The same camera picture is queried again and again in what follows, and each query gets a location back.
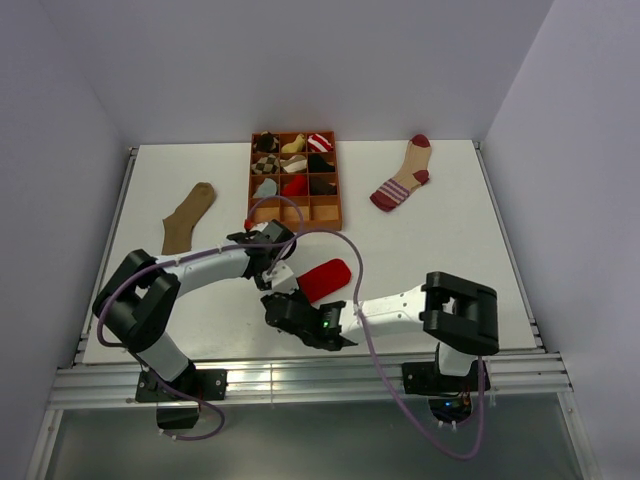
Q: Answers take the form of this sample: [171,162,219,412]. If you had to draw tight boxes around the red white striped rolled sock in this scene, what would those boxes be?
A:
[307,133,334,153]

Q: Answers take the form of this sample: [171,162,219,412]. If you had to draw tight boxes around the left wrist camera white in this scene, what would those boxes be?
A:
[244,219,270,236]

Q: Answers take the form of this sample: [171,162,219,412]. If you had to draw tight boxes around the black box under rail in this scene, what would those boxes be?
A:
[156,407,200,431]

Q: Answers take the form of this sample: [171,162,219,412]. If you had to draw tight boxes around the checkered rolled sock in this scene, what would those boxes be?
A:
[251,154,280,175]

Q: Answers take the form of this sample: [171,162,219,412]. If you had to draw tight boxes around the dark brown black rolled sock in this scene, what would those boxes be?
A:
[309,176,337,196]

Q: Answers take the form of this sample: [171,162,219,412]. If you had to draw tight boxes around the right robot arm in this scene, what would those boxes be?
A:
[261,272,499,390]

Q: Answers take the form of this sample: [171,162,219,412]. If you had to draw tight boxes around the orange wooden compartment tray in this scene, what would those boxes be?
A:
[247,130,343,231]

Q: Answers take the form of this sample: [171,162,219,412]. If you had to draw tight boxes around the light blue rolled sock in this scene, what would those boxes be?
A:
[253,178,278,198]

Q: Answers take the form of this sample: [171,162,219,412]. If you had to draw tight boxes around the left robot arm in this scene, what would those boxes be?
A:
[92,220,294,399]

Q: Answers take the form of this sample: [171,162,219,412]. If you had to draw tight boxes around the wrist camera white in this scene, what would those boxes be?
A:
[262,261,299,294]
[244,219,270,236]

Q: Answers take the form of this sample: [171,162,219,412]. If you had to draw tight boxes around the beige maroon striped sock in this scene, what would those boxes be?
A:
[369,134,432,212]

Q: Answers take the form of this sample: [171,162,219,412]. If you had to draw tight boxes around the yellow rolled sock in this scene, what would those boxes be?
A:
[281,133,306,153]

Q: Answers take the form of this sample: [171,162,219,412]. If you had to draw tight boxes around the beige brown striped rolled sock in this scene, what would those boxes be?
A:
[280,154,308,174]

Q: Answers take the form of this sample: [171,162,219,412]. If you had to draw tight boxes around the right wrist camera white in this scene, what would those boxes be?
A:
[262,261,299,294]

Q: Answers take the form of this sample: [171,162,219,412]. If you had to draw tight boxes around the aluminium front rail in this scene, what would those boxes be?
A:
[46,353,573,410]

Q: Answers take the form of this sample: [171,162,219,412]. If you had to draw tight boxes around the red sock with white pattern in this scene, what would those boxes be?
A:
[297,259,352,303]

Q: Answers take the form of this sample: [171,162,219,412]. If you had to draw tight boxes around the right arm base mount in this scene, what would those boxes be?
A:
[401,360,480,396]

